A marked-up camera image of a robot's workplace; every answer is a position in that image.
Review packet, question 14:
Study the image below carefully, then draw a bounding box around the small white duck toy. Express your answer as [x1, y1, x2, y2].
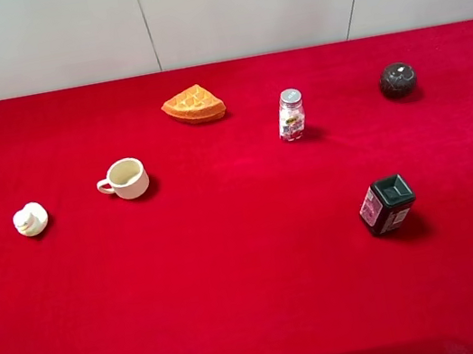
[12, 202, 49, 238]

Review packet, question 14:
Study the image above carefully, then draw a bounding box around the small clear candy bottle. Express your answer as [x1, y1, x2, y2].
[278, 88, 305, 142]

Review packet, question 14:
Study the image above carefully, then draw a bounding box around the orange waffle slice toy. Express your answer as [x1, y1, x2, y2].
[161, 84, 227, 125]

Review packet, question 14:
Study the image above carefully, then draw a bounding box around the cream ceramic mug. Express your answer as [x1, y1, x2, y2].
[96, 157, 150, 200]

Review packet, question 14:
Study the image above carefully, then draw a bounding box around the red tablecloth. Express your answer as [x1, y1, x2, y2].
[0, 21, 473, 354]

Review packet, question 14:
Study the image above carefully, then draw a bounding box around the black square jar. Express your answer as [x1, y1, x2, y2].
[359, 174, 416, 237]

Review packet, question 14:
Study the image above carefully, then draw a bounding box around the dark marbled ball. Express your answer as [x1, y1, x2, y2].
[379, 62, 417, 99]

